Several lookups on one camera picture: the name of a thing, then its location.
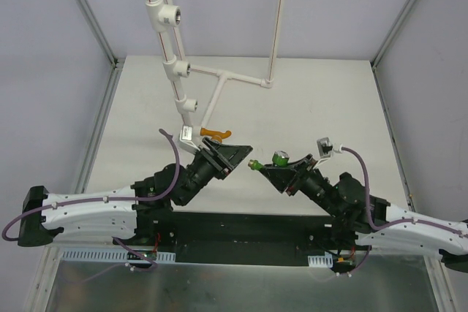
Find right white cable duct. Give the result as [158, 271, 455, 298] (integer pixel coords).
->
[307, 254, 333, 268]

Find white cable duct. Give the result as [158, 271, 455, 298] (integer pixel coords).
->
[61, 248, 176, 264]
[307, 254, 333, 268]

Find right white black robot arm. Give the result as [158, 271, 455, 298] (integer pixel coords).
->
[257, 155, 467, 273]

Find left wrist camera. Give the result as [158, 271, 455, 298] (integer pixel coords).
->
[178, 125, 200, 155]

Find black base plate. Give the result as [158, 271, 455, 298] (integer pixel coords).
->
[124, 210, 357, 267]

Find orange water faucet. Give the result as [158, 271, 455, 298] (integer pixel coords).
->
[200, 128, 232, 143]

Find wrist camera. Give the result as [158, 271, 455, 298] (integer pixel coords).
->
[178, 125, 200, 155]
[316, 137, 342, 163]

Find green water faucet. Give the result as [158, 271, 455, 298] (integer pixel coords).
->
[248, 150, 290, 171]

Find white pipe assembly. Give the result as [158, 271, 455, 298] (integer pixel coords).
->
[145, 0, 285, 146]

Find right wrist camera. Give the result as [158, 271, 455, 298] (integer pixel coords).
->
[316, 137, 342, 163]

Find left aluminium frame post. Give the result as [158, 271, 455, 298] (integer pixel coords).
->
[75, 0, 118, 68]

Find aluminium frame post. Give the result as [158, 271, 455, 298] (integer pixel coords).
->
[75, 0, 118, 68]
[370, 0, 419, 71]

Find left white cable duct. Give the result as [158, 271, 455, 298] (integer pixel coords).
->
[61, 248, 176, 264]

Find right aluminium frame post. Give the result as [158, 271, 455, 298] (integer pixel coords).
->
[370, 0, 419, 71]

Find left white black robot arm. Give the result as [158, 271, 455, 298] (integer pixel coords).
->
[17, 137, 253, 247]

